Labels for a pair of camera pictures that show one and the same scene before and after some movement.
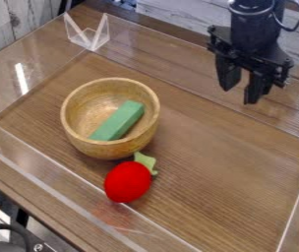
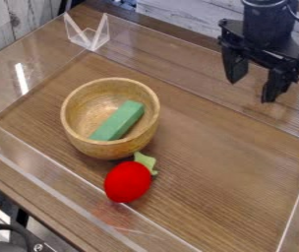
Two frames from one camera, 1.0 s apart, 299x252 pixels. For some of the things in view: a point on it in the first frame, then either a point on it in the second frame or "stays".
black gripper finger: x=257 y=87 -> x=276 y=84
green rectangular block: x=122 y=117 stays
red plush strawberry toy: x=128 y=178 stays
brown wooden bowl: x=110 y=116 stays
